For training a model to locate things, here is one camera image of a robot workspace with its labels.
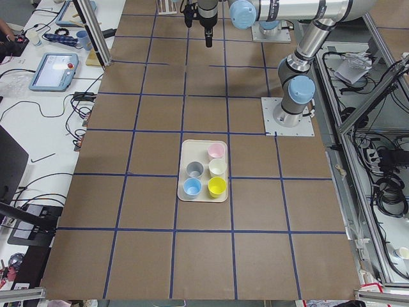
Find near blue teach pendant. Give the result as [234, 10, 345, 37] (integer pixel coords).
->
[29, 52, 79, 92]

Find black power adapter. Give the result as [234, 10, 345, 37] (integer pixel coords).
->
[73, 91, 96, 102]

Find white plastic cup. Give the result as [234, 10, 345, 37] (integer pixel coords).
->
[208, 159, 227, 178]

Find wooden mug tree stand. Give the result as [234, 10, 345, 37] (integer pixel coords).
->
[70, 13, 101, 67]

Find pink plastic cup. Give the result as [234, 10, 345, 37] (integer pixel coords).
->
[207, 142, 226, 161]

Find white paper cup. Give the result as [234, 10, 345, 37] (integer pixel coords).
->
[26, 29, 42, 47]

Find aluminium frame post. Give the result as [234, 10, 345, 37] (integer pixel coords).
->
[73, 0, 112, 68]

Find blue cup on desk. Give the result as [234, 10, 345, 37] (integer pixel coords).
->
[76, 30, 92, 51]

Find grey plastic cup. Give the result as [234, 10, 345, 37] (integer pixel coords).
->
[186, 161, 205, 178]

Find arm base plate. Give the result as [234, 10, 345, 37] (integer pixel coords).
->
[261, 97, 314, 137]
[251, 22, 291, 43]

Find blue teach pendant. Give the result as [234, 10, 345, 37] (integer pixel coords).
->
[56, 1, 83, 28]
[29, 52, 79, 92]

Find far blue teach pendant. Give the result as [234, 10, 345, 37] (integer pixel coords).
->
[56, 1, 83, 28]

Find yellow plastic cup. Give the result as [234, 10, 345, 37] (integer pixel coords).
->
[208, 177, 227, 198]

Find person forearm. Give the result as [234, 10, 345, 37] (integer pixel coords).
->
[0, 19, 15, 42]

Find black monitor stand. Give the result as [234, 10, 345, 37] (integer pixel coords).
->
[1, 127, 62, 247]

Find cream plastic tray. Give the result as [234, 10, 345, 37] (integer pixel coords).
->
[178, 139, 228, 203]

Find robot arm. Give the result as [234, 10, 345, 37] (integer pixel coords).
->
[228, 0, 375, 128]
[258, 20, 288, 38]

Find coiled black cables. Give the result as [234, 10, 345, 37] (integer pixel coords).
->
[370, 175, 409, 219]

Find blue checkered cloth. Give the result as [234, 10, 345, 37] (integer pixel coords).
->
[42, 33, 78, 47]

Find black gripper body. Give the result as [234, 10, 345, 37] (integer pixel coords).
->
[197, 0, 218, 29]

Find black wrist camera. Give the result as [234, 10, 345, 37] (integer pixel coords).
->
[180, 1, 197, 28]

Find crumpled white paper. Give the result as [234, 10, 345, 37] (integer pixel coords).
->
[334, 52, 372, 85]

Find black allen key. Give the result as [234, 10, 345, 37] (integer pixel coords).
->
[30, 153, 56, 163]

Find light blue plastic cup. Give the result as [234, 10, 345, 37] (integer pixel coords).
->
[183, 178, 202, 199]

